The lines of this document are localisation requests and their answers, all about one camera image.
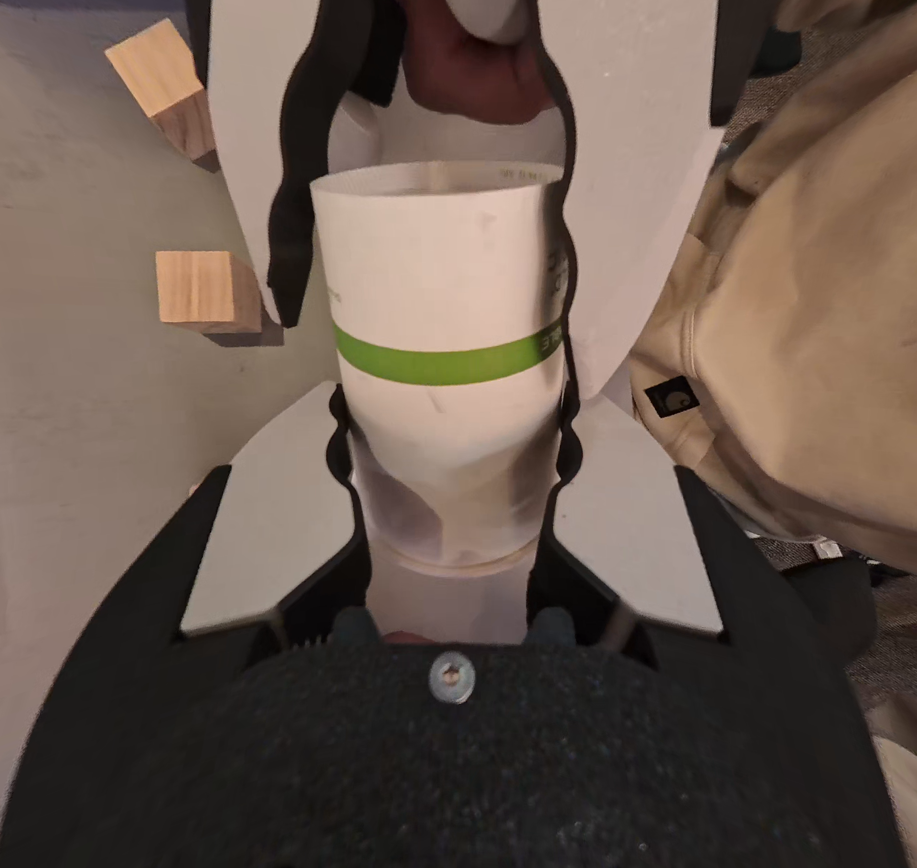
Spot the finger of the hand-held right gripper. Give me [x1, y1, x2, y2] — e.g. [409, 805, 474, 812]
[206, 0, 411, 329]
[525, 0, 730, 410]

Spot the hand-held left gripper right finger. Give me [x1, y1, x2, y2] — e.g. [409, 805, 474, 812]
[526, 379, 725, 648]

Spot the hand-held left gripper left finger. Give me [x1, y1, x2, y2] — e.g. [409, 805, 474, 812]
[179, 381, 373, 644]

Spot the wooden cube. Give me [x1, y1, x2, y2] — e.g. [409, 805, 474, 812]
[104, 17, 222, 172]
[155, 249, 264, 336]

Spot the person's right hand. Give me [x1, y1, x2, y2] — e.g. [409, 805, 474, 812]
[390, 0, 563, 125]

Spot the person's beige hoodie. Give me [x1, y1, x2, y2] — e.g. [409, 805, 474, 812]
[629, 0, 917, 575]

